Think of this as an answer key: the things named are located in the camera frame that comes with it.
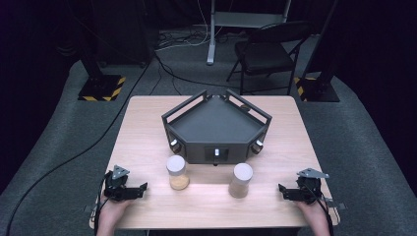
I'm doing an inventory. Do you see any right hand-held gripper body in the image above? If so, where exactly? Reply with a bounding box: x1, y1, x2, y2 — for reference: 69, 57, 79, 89
295, 167, 330, 206

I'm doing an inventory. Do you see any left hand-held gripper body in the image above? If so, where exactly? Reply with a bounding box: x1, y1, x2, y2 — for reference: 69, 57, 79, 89
103, 164, 136, 202

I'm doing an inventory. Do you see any person's left hand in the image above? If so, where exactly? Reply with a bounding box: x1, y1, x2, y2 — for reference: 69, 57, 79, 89
97, 194, 135, 227

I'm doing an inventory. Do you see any person's right hand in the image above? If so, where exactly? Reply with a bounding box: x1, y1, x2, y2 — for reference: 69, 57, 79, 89
295, 199, 328, 228

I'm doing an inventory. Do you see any jar with orange powder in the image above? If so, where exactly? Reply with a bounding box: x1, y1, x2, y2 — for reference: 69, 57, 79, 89
165, 154, 191, 191

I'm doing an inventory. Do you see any jar with beige powder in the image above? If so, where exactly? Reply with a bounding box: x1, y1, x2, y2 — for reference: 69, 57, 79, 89
228, 162, 254, 200

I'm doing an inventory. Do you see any black corner shelf rack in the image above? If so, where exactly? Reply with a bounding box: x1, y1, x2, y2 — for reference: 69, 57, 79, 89
160, 88, 273, 166

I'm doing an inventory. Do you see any black stand with striped base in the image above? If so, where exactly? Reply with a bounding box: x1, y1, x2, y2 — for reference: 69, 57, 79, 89
293, 0, 341, 103
73, 19, 127, 102

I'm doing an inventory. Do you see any black folding chair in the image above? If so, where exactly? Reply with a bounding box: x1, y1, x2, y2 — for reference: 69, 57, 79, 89
225, 21, 313, 96

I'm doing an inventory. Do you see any white metal stand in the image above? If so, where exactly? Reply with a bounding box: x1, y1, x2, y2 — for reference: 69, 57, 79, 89
206, 0, 292, 66

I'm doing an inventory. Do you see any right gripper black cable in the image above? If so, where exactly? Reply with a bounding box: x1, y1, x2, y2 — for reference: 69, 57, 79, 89
303, 184, 334, 236

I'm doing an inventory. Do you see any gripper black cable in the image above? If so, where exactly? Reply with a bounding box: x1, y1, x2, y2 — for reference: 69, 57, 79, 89
93, 171, 114, 236
303, 184, 334, 236

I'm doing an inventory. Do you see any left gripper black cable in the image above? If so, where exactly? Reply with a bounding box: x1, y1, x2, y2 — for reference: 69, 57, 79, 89
93, 171, 114, 236

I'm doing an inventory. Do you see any long black floor cable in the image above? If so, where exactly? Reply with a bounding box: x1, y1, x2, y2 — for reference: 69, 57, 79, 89
4, 53, 156, 236

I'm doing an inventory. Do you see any thin black floor cable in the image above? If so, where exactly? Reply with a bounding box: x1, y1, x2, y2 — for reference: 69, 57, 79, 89
149, 48, 244, 96

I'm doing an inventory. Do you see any white floor cable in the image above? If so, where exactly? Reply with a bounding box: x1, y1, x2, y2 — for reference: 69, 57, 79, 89
155, 0, 220, 53

